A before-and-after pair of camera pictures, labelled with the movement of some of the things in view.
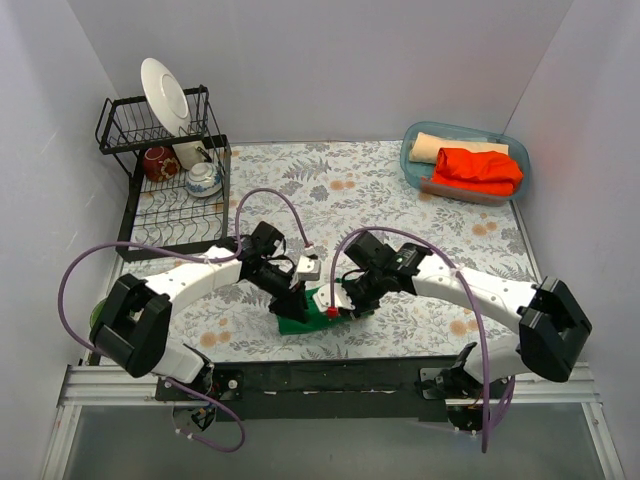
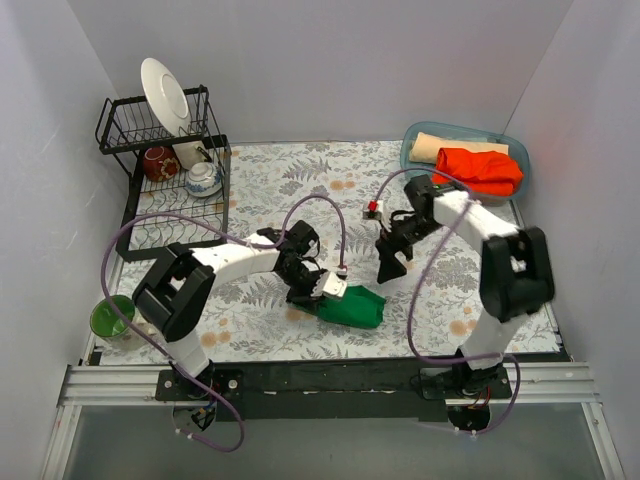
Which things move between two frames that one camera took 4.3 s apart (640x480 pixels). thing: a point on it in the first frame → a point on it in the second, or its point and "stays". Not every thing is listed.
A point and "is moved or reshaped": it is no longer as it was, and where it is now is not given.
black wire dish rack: [176, 200] stays
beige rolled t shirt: [425, 146] stays
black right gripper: [357, 302] → [396, 242]
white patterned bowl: [203, 180] stays
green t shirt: [316, 319] is moved or reshaped
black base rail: [353, 389] stays
